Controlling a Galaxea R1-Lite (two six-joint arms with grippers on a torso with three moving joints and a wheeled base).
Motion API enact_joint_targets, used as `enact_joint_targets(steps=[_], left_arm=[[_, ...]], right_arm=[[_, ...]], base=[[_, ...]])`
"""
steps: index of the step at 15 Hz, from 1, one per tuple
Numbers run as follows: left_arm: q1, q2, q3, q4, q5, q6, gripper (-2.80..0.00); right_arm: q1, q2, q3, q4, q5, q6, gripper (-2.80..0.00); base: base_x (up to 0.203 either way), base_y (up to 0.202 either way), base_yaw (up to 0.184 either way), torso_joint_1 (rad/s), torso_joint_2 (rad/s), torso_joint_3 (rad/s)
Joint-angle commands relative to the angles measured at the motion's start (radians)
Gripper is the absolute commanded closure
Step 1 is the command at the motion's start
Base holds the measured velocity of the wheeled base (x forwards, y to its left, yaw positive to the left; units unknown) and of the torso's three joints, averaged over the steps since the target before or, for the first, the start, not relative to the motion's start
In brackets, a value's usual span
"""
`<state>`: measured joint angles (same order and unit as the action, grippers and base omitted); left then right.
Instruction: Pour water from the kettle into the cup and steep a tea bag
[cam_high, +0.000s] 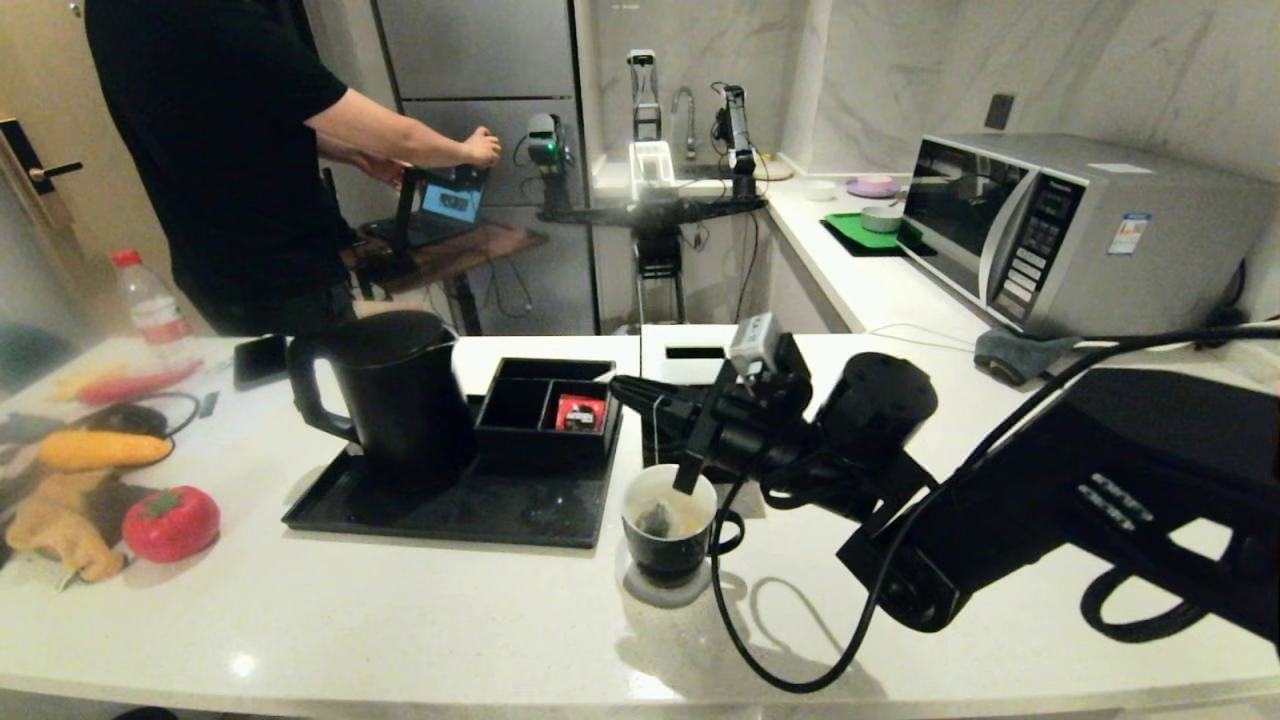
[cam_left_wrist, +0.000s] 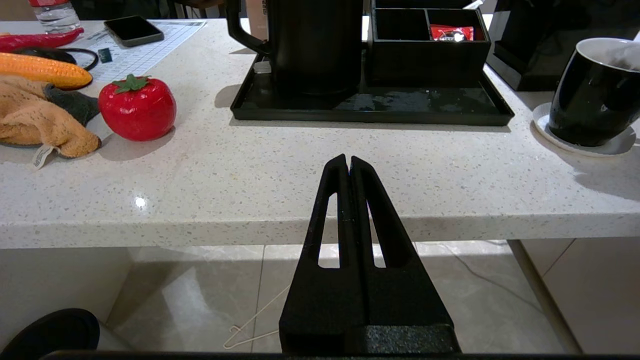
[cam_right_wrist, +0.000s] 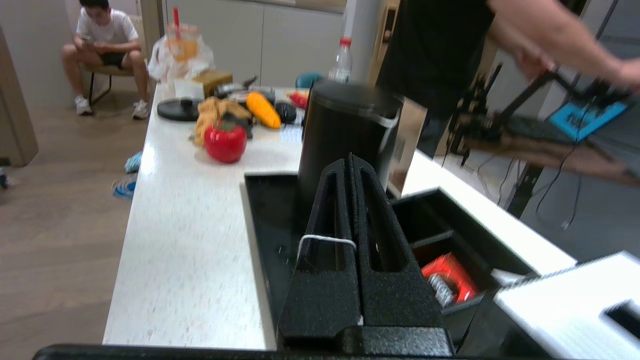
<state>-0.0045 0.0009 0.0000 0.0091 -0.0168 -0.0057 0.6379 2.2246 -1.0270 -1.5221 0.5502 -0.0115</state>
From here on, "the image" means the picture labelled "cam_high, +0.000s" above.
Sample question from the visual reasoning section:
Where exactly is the grey tea bag teal tag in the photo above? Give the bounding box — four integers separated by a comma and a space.
640, 395, 687, 541

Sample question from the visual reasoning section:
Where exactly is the black electric kettle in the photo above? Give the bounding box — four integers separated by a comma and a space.
287, 310, 477, 491

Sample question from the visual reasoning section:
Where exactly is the black handheld device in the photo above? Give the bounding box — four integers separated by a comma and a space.
390, 163, 489, 269

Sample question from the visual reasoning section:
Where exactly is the black tissue box white lid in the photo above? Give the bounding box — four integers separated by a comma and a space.
639, 322, 746, 484

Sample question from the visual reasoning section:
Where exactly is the red sachet packet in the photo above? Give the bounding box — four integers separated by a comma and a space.
556, 394, 607, 433

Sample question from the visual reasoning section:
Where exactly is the black mug white inside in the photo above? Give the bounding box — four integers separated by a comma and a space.
620, 463, 746, 589

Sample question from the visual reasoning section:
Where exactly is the black teleoperation platform stand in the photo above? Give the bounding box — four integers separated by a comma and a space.
545, 195, 771, 324

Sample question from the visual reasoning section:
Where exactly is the black compartment organizer box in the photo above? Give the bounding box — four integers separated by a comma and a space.
474, 357, 621, 471

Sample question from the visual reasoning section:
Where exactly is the white round coaster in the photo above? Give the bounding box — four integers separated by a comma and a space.
614, 555, 721, 609

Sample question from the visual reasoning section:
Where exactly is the green tray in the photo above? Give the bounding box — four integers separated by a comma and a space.
820, 210, 926, 257

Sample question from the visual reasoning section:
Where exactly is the white dish rack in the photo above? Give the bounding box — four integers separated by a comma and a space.
628, 140, 678, 199

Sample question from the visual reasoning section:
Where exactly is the brown wooden stool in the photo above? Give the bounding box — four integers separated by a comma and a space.
340, 223, 549, 336

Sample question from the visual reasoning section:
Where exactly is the black rectangular serving tray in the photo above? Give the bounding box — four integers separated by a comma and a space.
282, 400, 623, 549

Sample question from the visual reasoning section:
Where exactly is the dark grey folded cloth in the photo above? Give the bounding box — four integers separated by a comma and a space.
972, 326, 1081, 387

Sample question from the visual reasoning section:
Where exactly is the chrome kitchen faucet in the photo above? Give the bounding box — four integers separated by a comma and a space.
670, 85, 698, 161

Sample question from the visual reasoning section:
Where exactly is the open laptop blue screen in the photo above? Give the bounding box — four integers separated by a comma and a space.
360, 172, 491, 249

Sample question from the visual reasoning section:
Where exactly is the tall black metal stand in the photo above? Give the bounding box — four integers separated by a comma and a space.
626, 47, 663, 141

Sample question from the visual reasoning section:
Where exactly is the grey steel refrigerator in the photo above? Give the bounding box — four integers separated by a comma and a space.
370, 0, 601, 335

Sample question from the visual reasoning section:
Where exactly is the black smartphone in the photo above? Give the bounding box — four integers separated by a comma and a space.
232, 335, 291, 391

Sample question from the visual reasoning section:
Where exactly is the silver microwave oven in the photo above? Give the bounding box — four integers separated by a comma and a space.
897, 130, 1277, 339

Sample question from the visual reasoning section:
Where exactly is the person in black shirt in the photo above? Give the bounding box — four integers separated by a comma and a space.
85, 0, 503, 336

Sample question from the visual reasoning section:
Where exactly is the red toy tomato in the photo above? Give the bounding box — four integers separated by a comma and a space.
122, 486, 221, 564

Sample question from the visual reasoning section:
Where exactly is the clear bottle red cap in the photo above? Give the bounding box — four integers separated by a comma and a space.
110, 248, 196, 346

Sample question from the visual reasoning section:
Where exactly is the red toy chili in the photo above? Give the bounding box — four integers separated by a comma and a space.
78, 362, 206, 407

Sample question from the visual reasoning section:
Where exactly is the yellow toy corn cob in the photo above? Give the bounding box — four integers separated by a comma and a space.
40, 431, 176, 473

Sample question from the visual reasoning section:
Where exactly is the beige wooden door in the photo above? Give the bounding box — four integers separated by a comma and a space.
0, 0, 171, 301

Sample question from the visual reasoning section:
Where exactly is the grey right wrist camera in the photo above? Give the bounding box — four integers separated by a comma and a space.
728, 312, 781, 377

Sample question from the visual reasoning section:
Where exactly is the thin white cable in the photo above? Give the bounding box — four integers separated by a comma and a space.
862, 320, 991, 351

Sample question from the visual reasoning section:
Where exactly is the thick white power cable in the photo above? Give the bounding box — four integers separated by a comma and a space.
1075, 316, 1280, 351

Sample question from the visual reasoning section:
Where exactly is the black looped cable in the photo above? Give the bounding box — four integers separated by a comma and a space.
85, 393, 204, 441

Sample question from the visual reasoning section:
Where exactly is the black door handle lock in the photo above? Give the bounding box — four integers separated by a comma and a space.
0, 118, 86, 196

